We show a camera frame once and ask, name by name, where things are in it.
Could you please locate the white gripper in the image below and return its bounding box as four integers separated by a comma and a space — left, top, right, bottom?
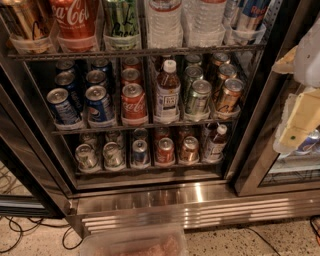
272, 18, 320, 154

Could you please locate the red bull can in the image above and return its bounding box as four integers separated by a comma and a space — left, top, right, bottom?
223, 0, 245, 29
236, 0, 271, 31

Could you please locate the blue can behind door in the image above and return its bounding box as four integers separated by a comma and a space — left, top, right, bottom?
295, 129, 320, 155

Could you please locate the front gold can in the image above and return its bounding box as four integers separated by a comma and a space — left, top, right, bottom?
215, 78, 244, 113

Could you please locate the middle gold can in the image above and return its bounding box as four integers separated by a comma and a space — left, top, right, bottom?
215, 64, 237, 87

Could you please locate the front green can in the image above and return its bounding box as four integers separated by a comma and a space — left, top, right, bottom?
186, 79, 212, 115

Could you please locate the middle green can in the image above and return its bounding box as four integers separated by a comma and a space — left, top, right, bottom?
183, 66, 203, 102

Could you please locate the bottom orange can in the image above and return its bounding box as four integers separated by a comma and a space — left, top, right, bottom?
179, 136, 199, 162

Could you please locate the steel fridge bottom grille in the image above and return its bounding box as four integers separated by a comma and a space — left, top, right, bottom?
66, 182, 320, 237

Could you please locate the bottom red can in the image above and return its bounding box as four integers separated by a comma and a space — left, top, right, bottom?
156, 137, 174, 163

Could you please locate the front red coca-cola can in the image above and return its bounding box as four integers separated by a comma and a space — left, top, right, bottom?
121, 83, 147, 119

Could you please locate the bottom blue silver can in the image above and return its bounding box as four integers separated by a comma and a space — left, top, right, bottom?
132, 140, 148, 166

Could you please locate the middle coca-cola can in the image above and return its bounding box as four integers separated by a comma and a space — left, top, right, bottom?
121, 68, 141, 85

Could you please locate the green la croix can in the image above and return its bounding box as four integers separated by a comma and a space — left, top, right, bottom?
102, 0, 140, 50

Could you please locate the front right pepsi can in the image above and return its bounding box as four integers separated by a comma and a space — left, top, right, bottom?
85, 86, 115, 122

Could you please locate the pepsi can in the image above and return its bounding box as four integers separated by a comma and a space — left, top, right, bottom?
46, 88, 81, 125
85, 70, 108, 87
55, 72, 84, 112
85, 86, 115, 122

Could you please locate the middle right pepsi can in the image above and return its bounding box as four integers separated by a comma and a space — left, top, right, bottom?
85, 70, 108, 87

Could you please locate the bottom left silver can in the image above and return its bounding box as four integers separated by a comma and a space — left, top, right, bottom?
75, 143, 98, 170

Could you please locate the middle left pepsi can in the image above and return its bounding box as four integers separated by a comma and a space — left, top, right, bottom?
55, 72, 84, 112

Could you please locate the large red coca-cola can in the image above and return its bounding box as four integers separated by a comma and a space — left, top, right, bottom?
49, 0, 98, 52

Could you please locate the front left pepsi can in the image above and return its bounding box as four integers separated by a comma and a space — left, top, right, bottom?
46, 88, 81, 125

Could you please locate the gold can top shelf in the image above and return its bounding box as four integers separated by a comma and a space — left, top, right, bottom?
0, 0, 53, 54

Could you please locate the left fridge glass door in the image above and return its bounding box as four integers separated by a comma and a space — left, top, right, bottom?
0, 63, 71, 218

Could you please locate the bottom tea bottle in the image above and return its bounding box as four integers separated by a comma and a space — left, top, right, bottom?
203, 124, 227, 161

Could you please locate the right clear water bottle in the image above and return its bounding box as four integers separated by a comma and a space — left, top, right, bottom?
182, 0, 227, 48

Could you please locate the clear water bottle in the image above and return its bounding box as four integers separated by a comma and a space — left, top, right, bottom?
182, 0, 227, 48
145, 0, 183, 49

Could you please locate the brown tea bottle white cap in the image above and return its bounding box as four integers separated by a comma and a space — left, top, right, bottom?
155, 59, 181, 118

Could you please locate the left clear water bottle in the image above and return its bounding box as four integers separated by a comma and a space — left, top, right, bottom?
145, 0, 183, 49

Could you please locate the clear plastic bin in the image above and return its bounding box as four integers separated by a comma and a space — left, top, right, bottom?
80, 224, 189, 256

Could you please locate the middle wire shelf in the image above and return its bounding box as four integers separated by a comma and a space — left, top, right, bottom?
51, 118, 237, 135

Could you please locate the wire shelf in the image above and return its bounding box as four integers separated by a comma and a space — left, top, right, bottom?
51, 118, 237, 135
7, 44, 265, 61

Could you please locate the top wire shelf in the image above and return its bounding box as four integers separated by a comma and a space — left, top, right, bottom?
7, 44, 265, 61

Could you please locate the black floor cable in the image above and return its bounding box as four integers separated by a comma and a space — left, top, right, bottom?
0, 215, 84, 254

